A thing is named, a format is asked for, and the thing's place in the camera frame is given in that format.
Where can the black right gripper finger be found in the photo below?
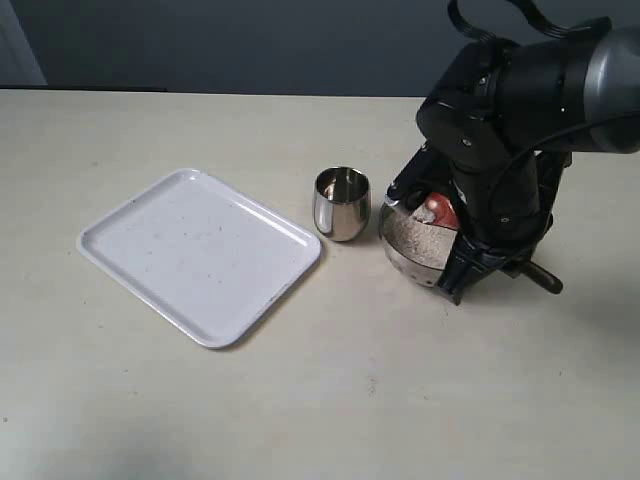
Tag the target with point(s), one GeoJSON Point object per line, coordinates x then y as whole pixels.
{"type": "Point", "coordinates": [471, 261]}

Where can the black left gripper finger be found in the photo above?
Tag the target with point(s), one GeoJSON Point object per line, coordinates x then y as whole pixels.
{"type": "Point", "coordinates": [426, 172]}

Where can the white rectangular plastic tray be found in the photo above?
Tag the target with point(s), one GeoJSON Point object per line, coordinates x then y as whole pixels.
{"type": "Point", "coordinates": [207, 258]}

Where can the small stainless steel cup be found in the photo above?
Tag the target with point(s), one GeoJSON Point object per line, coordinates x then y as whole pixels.
{"type": "Point", "coordinates": [341, 203]}

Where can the brown wooden spoon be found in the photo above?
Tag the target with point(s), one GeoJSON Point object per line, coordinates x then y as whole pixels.
{"type": "Point", "coordinates": [537, 274]}

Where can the steel bowl of rice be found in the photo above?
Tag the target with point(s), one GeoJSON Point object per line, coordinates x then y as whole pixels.
{"type": "Point", "coordinates": [436, 210]}

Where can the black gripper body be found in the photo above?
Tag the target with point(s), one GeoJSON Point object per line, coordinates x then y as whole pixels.
{"type": "Point", "coordinates": [496, 105]}

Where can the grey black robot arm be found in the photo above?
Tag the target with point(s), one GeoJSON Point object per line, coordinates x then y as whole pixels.
{"type": "Point", "coordinates": [605, 88]}

